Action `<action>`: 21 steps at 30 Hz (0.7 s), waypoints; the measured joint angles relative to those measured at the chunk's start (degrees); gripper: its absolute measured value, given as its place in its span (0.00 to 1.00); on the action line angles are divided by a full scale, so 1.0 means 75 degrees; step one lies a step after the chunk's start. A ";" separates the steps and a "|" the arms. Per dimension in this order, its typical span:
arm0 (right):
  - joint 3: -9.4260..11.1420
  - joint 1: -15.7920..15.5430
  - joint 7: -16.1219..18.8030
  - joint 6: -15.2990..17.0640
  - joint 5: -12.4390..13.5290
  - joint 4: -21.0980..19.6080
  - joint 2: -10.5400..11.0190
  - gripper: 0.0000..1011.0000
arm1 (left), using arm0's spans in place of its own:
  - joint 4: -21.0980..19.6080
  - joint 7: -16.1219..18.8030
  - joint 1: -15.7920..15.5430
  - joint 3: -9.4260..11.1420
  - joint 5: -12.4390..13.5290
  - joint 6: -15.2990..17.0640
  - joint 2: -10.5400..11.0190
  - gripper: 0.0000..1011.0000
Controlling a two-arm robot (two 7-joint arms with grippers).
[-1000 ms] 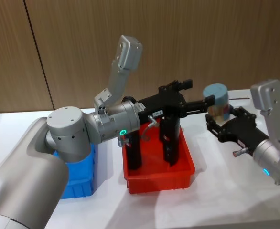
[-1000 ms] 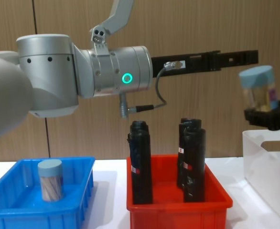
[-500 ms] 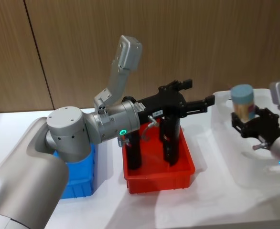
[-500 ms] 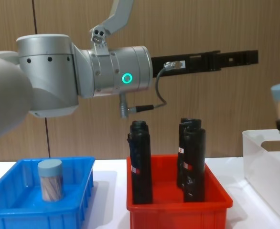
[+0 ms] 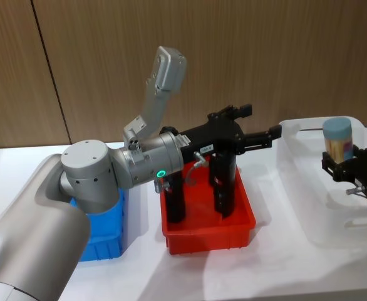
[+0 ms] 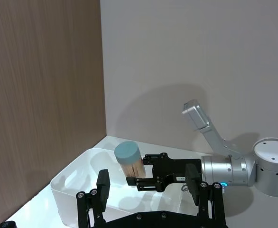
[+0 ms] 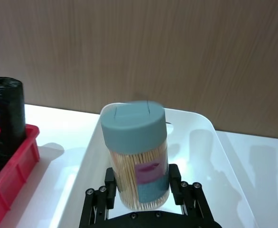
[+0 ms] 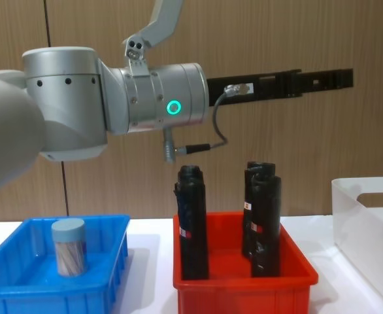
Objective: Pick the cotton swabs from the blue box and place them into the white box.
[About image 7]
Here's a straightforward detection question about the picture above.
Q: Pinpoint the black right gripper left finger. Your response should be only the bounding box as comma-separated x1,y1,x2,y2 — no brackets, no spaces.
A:
79,167,118,228

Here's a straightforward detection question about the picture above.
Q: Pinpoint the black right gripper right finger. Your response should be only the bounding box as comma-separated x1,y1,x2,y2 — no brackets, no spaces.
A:
168,163,216,225

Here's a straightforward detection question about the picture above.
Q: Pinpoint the toothpick jar with teal lid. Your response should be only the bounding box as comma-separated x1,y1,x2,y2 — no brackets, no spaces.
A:
100,100,171,211

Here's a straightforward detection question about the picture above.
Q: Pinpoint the white plastic tray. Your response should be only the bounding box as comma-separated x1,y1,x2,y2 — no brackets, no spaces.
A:
56,101,259,228

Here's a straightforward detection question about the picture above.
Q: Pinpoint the red plastic bin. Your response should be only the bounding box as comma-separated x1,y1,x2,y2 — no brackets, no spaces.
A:
0,118,41,228

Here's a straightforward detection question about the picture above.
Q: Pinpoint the black garbage bag roll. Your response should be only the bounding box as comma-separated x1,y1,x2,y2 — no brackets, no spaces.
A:
0,76,27,171

